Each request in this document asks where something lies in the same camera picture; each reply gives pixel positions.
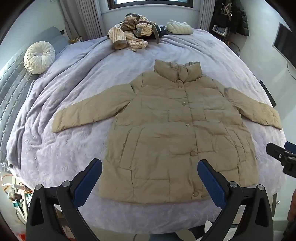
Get beige puffer jacket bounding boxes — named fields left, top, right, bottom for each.
left=52, top=60, right=282, bottom=204

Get dark clothing item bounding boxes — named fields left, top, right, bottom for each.
left=152, top=23, right=168, bottom=39

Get striped beige clothes pile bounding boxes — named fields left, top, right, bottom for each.
left=107, top=13, right=159, bottom=51

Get person's right hand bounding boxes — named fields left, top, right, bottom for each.
left=287, top=190, right=296, bottom=222

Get dark hanging coats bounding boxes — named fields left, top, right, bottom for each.
left=209, top=1, right=249, bottom=38

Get grey padded headboard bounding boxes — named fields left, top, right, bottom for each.
left=0, top=27, right=69, bottom=172

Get grey curtain right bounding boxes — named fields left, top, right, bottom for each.
left=198, top=0, right=216, bottom=31

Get grey curtain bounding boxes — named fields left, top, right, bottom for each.
left=59, top=0, right=106, bottom=42
left=198, top=0, right=216, bottom=31

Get cream quilted folded garment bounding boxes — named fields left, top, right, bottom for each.
left=166, top=20, right=194, bottom=35

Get round white pleated cushion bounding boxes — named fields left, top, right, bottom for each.
left=23, top=41, right=56, bottom=74

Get grey curtain left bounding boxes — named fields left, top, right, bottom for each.
left=59, top=0, right=106, bottom=42

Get window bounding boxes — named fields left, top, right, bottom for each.
left=107, top=0, right=194, bottom=10

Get cluttered cables and items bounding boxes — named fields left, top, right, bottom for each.
left=0, top=171, right=34, bottom=225

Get wall mounted television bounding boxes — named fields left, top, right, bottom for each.
left=273, top=23, right=296, bottom=79

